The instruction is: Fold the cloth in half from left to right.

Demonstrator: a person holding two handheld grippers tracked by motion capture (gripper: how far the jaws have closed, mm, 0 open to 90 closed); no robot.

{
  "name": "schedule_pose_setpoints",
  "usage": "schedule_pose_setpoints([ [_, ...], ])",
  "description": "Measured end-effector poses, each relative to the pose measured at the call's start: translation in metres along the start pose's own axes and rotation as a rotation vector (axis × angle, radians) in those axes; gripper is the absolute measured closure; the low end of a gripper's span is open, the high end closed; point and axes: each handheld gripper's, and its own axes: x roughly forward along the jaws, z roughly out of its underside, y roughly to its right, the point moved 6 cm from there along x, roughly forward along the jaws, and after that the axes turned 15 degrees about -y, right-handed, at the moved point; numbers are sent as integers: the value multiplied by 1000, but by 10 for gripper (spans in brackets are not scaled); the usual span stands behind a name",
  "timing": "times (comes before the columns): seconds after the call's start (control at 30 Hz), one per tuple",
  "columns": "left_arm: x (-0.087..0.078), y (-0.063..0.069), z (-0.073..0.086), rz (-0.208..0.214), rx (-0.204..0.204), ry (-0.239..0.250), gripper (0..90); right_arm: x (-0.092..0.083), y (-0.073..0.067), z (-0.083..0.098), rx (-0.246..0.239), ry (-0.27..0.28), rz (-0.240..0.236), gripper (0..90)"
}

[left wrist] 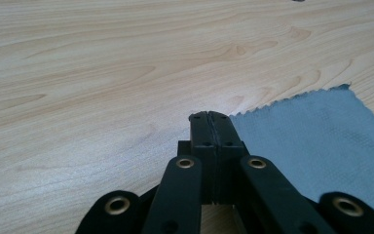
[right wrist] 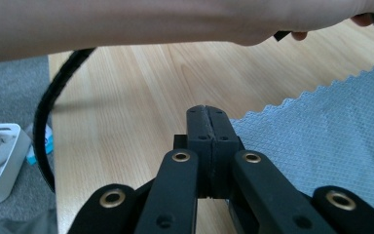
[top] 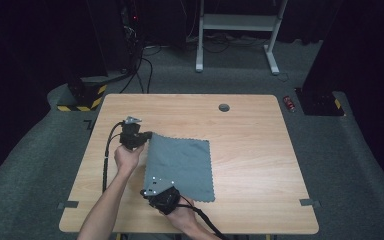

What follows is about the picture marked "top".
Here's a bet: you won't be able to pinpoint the black tape floor mark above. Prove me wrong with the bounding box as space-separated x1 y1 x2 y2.
82 119 97 132

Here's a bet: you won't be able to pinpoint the cables under white stand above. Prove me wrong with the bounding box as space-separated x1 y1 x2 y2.
185 31 268 54

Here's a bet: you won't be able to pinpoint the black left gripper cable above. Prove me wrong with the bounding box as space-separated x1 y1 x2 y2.
101 121 125 195

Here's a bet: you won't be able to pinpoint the grey cloth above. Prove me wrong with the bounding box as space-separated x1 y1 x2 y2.
142 132 216 204

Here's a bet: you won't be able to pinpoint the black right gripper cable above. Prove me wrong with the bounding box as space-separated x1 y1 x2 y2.
175 195 230 240

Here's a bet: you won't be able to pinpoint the black base with yellow mark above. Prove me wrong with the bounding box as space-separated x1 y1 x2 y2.
294 87 346 117

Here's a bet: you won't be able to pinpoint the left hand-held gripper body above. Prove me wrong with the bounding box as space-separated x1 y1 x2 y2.
118 115 148 151

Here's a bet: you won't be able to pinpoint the dark equipment rack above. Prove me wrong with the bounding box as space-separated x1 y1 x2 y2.
119 0 145 72

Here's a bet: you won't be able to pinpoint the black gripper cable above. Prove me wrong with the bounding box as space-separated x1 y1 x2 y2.
101 121 125 195
175 195 230 240

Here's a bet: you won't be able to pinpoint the red can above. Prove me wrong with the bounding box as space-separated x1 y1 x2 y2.
282 95 296 114

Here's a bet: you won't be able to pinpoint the person's right hand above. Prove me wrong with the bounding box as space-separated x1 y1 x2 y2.
159 195 200 235

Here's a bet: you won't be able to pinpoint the black yellow striped stand base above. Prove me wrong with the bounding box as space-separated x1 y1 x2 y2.
56 74 109 113

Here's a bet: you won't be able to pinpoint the black floor cables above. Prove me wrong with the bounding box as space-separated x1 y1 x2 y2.
118 45 155 95

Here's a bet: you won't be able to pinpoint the grey tape strip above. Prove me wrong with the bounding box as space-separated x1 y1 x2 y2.
299 198 322 209
57 200 80 211

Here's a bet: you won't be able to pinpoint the person's left hand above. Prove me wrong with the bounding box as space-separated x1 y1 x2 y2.
113 142 147 177

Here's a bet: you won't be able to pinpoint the white metal stand frame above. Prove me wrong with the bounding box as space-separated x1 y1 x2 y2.
194 0 290 76

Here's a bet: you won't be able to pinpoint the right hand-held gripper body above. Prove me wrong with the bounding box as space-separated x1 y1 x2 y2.
141 175 182 216

